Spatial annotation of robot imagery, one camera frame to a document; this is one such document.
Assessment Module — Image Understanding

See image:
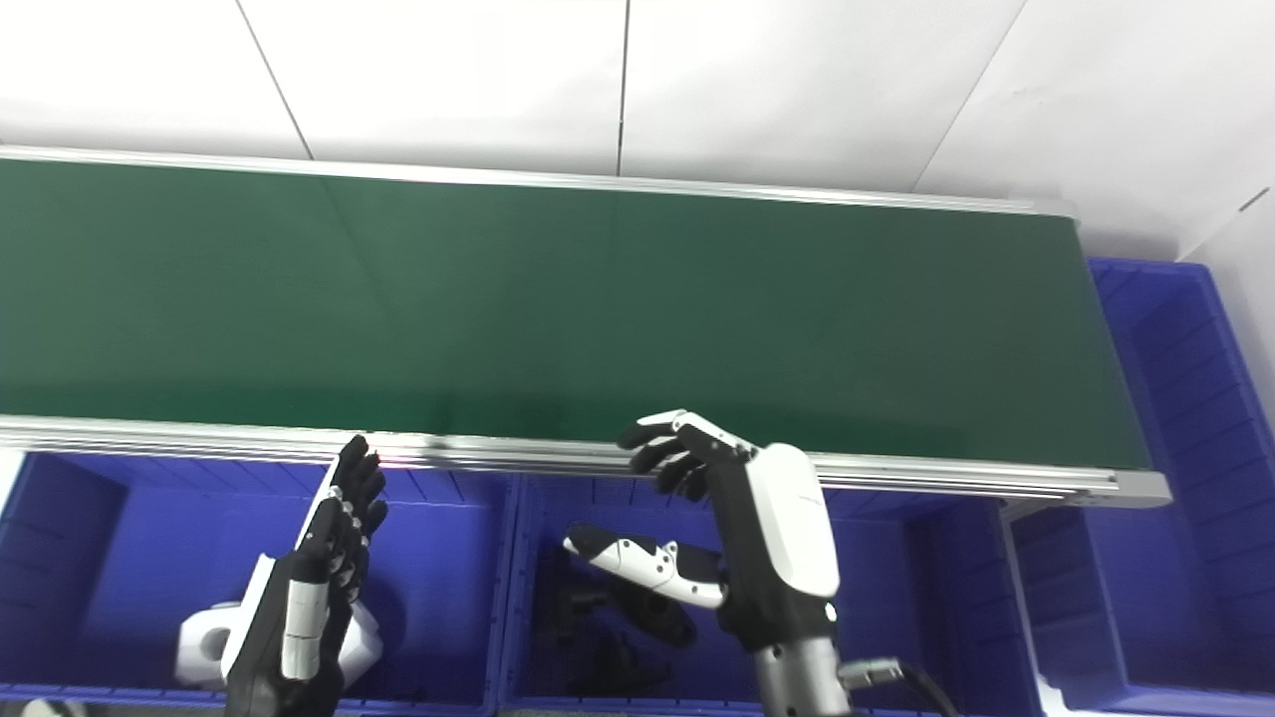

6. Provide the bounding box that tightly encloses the large blue bin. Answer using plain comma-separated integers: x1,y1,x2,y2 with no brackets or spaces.
1006,257,1275,714

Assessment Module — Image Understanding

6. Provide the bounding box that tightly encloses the green conveyor belt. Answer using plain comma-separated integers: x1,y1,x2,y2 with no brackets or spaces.
0,144,1172,510
0,159,1154,470

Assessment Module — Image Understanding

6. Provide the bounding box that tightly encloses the black flange part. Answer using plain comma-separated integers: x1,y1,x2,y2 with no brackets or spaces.
613,583,699,649

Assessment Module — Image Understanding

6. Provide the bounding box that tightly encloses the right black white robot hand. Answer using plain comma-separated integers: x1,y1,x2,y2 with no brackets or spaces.
563,408,843,654

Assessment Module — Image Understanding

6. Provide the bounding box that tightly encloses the white plastic part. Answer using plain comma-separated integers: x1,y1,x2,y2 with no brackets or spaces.
175,597,385,690

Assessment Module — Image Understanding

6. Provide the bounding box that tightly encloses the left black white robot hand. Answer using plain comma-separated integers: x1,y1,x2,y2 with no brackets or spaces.
224,435,389,717

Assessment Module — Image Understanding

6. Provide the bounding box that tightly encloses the blue bin with black parts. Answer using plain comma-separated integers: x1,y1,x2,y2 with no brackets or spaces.
498,473,1042,717

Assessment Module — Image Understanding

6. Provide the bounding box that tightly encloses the black plastic part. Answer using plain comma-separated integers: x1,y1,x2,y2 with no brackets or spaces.
538,571,612,649
568,637,671,699

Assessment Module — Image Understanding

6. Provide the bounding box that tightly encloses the blue bin with white part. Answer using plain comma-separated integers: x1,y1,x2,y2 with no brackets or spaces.
0,450,519,714

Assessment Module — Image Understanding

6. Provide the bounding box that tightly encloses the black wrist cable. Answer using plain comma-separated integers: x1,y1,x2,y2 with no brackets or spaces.
837,657,959,717

